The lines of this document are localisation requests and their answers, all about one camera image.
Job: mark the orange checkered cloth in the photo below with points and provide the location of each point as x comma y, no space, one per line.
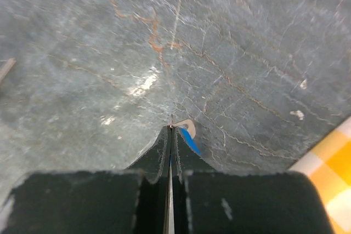
327,165

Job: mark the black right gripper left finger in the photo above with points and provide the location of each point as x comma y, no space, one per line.
132,200

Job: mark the blue key tag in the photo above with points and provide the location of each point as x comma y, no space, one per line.
188,130

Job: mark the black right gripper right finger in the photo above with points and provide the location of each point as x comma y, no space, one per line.
208,201

